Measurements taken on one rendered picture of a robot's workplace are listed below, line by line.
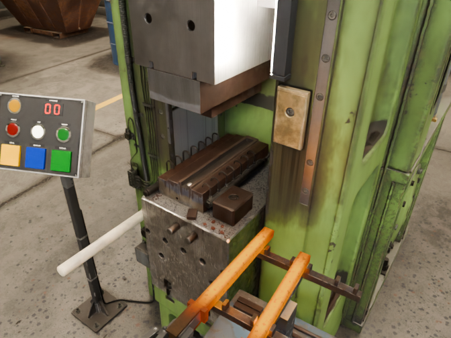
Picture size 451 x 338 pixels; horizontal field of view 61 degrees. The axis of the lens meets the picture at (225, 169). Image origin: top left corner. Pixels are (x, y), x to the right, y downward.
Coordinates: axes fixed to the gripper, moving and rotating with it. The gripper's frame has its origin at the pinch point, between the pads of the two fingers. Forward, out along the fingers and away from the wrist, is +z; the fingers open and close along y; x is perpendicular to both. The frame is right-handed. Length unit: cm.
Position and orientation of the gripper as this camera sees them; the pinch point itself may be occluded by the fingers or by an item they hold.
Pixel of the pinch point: (184, 324)
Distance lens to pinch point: 84.4
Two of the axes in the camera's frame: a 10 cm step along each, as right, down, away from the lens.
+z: 5.5, -4.2, 7.2
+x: 0.3, -8.5, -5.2
